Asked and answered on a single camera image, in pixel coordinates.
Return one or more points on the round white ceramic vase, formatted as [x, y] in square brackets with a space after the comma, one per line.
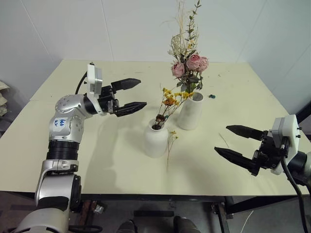
[155, 142]

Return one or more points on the loose yellow flower sprig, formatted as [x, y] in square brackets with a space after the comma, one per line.
[170, 145]

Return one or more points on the thin dry twig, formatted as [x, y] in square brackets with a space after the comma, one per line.
[224, 140]

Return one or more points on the tall white ceramic vase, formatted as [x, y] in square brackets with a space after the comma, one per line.
[190, 114]

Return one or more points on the yellow dried flower bouquet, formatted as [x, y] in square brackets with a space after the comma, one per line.
[170, 99]

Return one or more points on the crumpled cardboard pile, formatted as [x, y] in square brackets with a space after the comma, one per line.
[4, 102]

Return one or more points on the small teal scrap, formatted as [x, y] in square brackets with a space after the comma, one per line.
[212, 96]

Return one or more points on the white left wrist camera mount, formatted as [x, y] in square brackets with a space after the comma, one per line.
[93, 77]

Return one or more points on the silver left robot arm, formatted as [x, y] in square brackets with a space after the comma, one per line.
[60, 126]

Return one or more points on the black metal stand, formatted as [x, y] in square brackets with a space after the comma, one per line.
[305, 109]

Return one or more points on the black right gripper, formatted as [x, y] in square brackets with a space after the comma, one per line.
[268, 155]

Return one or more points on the pink rose bouquet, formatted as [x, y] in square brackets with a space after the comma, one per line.
[193, 61]

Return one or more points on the dark rounded shape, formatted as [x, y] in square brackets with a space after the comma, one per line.
[184, 225]
[126, 227]

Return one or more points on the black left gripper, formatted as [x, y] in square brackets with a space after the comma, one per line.
[107, 99]

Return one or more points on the rusty brown metal piece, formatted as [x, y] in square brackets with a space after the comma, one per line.
[88, 213]

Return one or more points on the black metal table frame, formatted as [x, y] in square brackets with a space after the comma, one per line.
[145, 197]

